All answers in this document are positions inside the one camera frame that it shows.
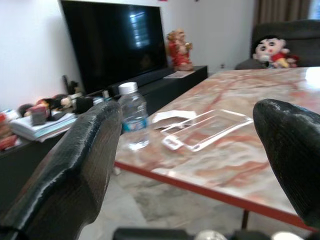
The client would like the red robed figurine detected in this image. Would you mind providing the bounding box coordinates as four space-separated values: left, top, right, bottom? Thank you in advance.
166 28 195 72

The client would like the stack of papers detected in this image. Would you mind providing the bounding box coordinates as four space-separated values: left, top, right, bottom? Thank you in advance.
9 111 79 144

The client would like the dark grey fabric sofa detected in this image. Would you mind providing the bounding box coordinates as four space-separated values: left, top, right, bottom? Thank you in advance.
234 19 320 71

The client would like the black soundbar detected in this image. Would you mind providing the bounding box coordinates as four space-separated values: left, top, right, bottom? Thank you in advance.
107 68 174 97

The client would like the white paper card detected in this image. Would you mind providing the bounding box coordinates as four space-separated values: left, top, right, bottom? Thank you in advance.
151 109 197 131

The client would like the black TV cabinet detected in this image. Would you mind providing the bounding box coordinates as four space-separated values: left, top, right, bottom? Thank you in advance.
0 65 209 211

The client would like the clear plastic packaging tray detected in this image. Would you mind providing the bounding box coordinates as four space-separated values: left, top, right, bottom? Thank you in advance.
160 108 255 154

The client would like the black metal table leg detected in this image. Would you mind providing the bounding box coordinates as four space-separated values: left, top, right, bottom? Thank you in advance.
240 209 251 230

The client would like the brown curtain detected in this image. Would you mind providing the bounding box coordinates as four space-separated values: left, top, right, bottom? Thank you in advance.
254 0 311 26

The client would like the small red plush doll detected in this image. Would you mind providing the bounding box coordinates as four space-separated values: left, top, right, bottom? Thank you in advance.
284 54 301 69

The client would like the black flat screen TV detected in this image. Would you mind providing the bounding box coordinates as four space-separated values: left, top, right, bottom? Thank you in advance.
60 0 169 95

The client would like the cartoon boy plush doll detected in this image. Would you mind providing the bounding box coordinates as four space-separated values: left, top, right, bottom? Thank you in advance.
252 34 292 69

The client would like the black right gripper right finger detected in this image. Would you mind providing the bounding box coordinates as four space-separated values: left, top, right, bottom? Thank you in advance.
252 98 320 229

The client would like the heap of small plush toys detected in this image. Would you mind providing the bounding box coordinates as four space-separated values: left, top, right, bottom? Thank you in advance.
16 93 95 119

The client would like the clear plastic water bottle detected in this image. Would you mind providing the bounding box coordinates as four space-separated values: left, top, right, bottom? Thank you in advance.
117 81 151 151

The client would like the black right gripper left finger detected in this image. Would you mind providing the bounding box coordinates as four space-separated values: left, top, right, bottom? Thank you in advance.
0 100 124 240

